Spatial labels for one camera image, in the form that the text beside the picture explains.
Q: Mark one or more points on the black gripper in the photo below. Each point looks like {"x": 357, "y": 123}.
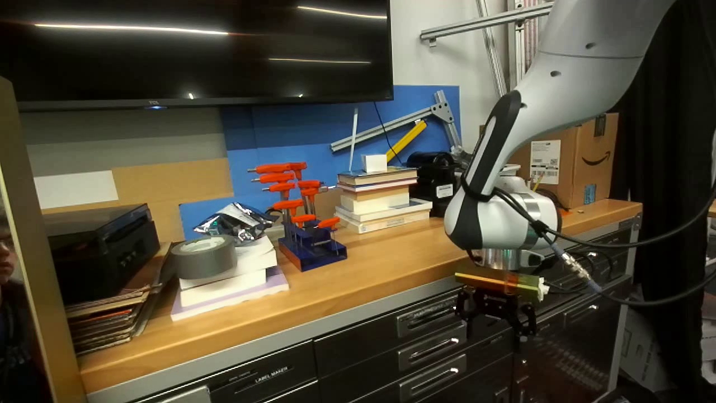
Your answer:
{"x": 496, "y": 306}

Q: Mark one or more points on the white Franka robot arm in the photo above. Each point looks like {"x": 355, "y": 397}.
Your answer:
{"x": 551, "y": 91}

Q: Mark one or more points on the grey drawer cabinet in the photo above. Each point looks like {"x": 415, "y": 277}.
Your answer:
{"x": 260, "y": 376}
{"x": 589, "y": 315}

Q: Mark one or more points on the black device with white label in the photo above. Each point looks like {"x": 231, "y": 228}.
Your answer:
{"x": 432, "y": 180}

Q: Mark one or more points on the stack of books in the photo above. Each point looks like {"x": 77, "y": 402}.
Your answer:
{"x": 372, "y": 203}

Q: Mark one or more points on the brown cardboard shipping box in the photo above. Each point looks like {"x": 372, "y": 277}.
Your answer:
{"x": 589, "y": 160}

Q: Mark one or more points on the small white box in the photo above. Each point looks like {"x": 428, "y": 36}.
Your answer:
{"x": 374, "y": 163}

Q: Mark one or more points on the yellow level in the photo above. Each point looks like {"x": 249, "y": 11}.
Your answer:
{"x": 405, "y": 140}

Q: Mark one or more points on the black curtain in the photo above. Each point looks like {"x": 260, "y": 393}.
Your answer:
{"x": 673, "y": 186}

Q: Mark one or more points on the silver metal square ruler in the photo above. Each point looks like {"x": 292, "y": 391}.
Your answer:
{"x": 388, "y": 123}

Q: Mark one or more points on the blue backboard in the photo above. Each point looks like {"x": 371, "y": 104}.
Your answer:
{"x": 299, "y": 135}

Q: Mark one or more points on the silver foil packet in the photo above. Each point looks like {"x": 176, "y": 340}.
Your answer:
{"x": 235, "y": 224}

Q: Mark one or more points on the silver metal bar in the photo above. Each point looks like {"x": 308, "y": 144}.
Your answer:
{"x": 485, "y": 24}

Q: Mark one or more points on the brown cardboard sheet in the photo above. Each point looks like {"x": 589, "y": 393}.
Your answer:
{"x": 171, "y": 193}

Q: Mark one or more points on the stack of brown folders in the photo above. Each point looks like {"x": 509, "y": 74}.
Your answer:
{"x": 112, "y": 321}

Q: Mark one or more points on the black printer box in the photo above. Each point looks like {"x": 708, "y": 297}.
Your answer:
{"x": 98, "y": 254}

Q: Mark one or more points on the white paper sheet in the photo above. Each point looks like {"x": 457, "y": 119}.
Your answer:
{"x": 74, "y": 191}

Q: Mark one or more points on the wooden side panel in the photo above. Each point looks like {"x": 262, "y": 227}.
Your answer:
{"x": 36, "y": 299}

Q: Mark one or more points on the grey duct tape roll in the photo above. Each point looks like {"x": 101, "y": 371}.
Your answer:
{"x": 202, "y": 257}

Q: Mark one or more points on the black wall television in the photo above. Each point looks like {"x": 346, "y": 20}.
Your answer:
{"x": 187, "y": 59}

